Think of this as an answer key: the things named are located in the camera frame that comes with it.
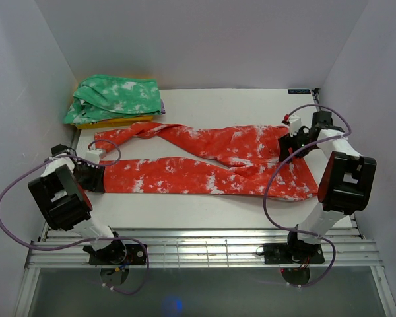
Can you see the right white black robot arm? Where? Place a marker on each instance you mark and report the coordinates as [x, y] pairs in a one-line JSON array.
[[344, 188]]

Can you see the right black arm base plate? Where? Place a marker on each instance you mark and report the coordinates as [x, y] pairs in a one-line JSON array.
[[285, 254]]

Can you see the yellow folded trousers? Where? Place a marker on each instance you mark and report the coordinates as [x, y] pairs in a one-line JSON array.
[[118, 122]]

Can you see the red tie-dye trousers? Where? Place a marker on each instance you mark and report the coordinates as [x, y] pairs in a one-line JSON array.
[[239, 160]]

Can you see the dark table label sticker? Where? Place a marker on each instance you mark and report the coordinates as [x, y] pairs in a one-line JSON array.
[[299, 91]]

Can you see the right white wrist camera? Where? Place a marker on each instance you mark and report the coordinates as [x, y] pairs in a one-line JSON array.
[[293, 122]]

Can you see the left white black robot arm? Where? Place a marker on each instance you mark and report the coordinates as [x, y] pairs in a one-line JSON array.
[[60, 193]]

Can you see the purple folded garment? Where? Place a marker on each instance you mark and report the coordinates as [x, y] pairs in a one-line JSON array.
[[163, 110]]

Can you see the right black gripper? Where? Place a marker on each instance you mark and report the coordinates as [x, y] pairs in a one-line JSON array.
[[286, 142]]

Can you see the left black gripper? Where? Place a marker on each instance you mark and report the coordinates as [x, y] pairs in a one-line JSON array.
[[94, 184]]

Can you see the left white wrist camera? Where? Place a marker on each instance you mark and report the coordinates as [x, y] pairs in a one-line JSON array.
[[94, 155]]

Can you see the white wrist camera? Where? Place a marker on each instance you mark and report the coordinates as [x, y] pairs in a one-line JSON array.
[[293, 122], [94, 155]]

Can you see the green tie-dye trousers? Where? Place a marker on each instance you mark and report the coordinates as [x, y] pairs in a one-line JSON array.
[[118, 95]]

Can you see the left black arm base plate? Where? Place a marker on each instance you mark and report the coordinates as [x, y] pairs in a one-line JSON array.
[[130, 254]]

